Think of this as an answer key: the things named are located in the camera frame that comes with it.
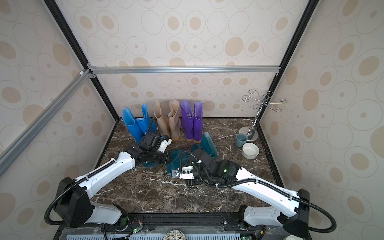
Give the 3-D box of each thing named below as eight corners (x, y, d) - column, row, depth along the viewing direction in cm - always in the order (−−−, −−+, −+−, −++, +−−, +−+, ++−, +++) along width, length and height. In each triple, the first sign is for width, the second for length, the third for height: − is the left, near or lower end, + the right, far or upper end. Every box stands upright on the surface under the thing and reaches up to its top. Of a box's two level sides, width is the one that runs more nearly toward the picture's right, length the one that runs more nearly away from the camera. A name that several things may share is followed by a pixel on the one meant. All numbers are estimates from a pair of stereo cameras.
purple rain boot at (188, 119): (186, 144, 107) (184, 118, 86) (182, 127, 117) (180, 101, 97) (194, 143, 107) (194, 117, 87) (190, 126, 118) (189, 99, 97)
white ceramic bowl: (242, 159, 99) (244, 156, 95) (239, 146, 106) (241, 142, 102) (259, 159, 99) (261, 156, 95) (255, 146, 106) (257, 142, 102)
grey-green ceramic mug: (235, 147, 104) (237, 142, 100) (234, 138, 109) (235, 133, 105) (246, 147, 105) (248, 142, 100) (243, 138, 109) (246, 133, 105)
